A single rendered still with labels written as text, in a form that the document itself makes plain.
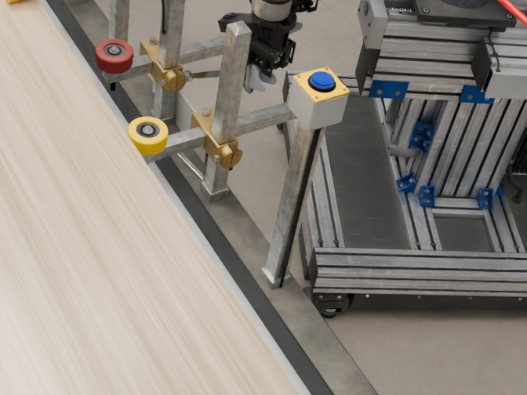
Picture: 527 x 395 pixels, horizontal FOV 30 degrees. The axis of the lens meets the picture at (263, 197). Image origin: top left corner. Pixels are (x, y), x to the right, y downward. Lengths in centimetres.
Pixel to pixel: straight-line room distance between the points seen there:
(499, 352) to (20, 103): 159
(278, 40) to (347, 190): 108
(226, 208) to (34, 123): 45
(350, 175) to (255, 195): 34
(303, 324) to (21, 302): 57
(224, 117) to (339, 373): 55
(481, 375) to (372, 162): 71
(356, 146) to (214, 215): 104
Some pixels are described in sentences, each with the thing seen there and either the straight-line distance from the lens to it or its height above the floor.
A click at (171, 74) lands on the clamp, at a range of 216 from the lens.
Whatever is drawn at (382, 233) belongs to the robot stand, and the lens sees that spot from 283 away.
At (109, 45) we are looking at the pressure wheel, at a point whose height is 90.
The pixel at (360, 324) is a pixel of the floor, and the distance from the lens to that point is 287.
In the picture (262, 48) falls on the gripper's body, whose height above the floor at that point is 108.
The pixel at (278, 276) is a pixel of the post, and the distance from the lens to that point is 197.
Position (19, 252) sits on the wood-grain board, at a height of 90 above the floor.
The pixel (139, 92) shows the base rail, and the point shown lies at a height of 70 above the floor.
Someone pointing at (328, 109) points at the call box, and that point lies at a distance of 164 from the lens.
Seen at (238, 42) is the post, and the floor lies 113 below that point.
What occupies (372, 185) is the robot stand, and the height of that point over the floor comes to 21.
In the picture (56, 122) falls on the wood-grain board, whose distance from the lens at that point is 198.
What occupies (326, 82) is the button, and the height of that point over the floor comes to 123.
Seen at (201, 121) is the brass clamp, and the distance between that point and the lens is 205.
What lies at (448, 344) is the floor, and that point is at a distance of 291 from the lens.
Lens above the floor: 225
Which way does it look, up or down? 46 degrees down
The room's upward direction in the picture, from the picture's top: 12 degrees clockwise
